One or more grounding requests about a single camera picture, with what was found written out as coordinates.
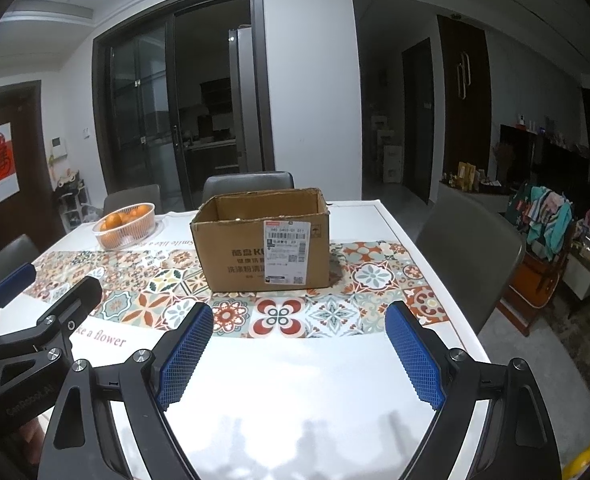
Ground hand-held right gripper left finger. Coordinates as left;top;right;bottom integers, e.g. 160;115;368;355
37;302;216;480

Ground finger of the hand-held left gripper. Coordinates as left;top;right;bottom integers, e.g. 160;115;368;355
0;276;104;396
0;262;37;341

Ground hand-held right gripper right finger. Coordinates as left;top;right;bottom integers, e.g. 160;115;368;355
385;301;560;480

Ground cardboard box with white label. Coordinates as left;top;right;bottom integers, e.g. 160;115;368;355
190;187;332;293

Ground patterned tile table mat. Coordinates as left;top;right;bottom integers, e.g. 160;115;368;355
21;241;450;338

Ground white fruit basket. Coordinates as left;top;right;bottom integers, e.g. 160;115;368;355
92;202;156;250

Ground dark door with poster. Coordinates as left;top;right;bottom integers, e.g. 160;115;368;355
0;80;64;257

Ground white storage cart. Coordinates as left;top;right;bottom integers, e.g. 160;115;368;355
54;170;92;233

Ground large grey dining chair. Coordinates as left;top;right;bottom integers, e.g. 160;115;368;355
415;192;527;337

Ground orange wooden chair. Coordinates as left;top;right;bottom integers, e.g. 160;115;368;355
497;240;566;338

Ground pile of colourful clothes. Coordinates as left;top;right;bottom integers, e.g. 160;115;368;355
509;183;574;263

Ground stacked cardboard boxes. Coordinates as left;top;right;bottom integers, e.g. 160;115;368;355
371;115;404;184

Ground glass sliding door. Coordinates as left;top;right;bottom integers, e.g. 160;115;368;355
91;0;276;212

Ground dark cabinet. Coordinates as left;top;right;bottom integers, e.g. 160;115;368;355
497;121;590;202

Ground dark hallway door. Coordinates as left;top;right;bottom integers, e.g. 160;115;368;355
401;36;436;206

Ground dark wooden double door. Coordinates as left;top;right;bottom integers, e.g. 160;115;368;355
436;14;492;196

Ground red and white wall poster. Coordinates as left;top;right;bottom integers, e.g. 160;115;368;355
0;122;20;206

